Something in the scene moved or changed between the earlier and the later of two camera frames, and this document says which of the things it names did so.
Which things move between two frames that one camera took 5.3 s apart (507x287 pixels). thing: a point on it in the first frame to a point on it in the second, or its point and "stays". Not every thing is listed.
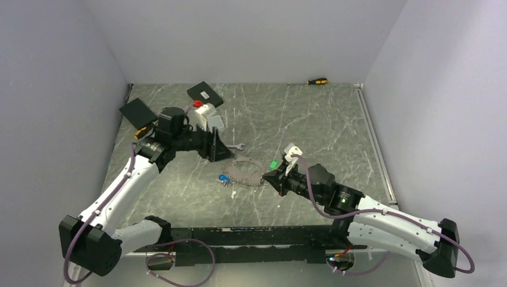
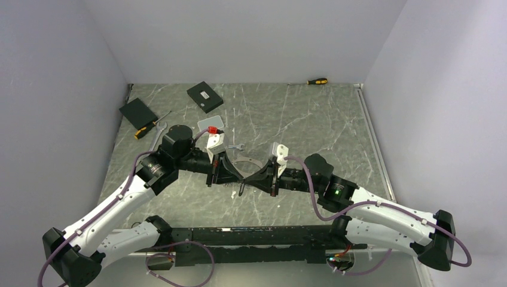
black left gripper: [213, 148] to [226, 173]
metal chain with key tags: [247, 170] stays
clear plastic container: [215, 121] stays
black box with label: [205, 92] stays
